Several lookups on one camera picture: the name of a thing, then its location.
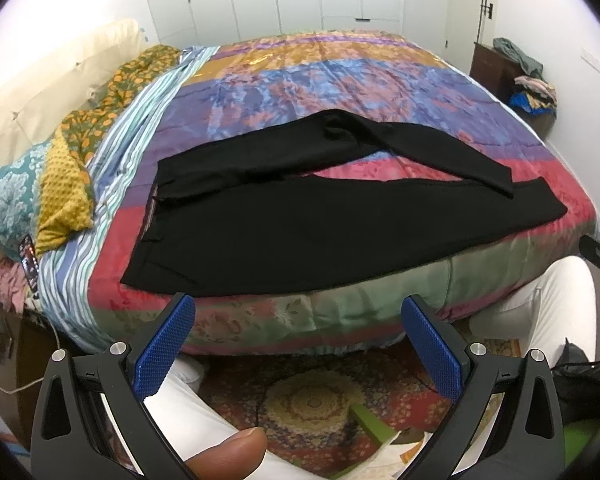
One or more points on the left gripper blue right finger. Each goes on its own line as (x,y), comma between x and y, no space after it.
(526,440)

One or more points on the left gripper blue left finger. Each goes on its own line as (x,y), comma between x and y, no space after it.
(91,421)

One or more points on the black pants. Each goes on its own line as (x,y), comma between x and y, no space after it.
(328,200)

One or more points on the person's left hand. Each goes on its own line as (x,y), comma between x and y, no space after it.
(233,459)

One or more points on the person's white trousered leg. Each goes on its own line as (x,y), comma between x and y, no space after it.
(556,308)

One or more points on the blue striped bed sheet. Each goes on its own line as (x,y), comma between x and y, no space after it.
(65,271)

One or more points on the pile of clothes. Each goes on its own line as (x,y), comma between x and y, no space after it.
(532,93)

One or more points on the red patterned rug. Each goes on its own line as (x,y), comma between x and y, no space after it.
(303,402)

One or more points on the dark wooden side table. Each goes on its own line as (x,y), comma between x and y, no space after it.
(496,72)

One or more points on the yellow green floral cloth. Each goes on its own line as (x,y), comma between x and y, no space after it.
(67,197)

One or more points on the teal floral pillow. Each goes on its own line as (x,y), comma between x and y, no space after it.
(20,198)

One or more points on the white door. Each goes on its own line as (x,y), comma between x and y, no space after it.
(464,25)

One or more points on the colourful satin bed quilt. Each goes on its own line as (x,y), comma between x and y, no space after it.
(383,77)

